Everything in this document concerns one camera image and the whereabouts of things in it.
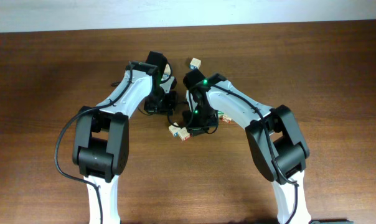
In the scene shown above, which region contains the plain block top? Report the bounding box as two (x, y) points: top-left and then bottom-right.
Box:
(164, 63), (171, 75)

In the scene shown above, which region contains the red-sided block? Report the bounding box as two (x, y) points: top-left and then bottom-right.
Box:
(222, 114), (232, 123)
(177, 128), (191, 141)

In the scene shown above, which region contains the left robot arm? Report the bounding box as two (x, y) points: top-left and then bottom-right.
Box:
(72, 51), (177, 223)

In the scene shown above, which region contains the blue-sided block far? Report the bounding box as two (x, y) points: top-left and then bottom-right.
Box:
(189, 58), (201, 70)

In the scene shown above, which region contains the plain wooden block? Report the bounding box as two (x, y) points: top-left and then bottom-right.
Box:
(168, 123), (181, 137)

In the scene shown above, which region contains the green N wooden block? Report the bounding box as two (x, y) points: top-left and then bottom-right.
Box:
(218, 111), (224, 119)

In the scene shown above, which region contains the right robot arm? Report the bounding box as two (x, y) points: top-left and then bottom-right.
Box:
(183, 69), (312, 223)

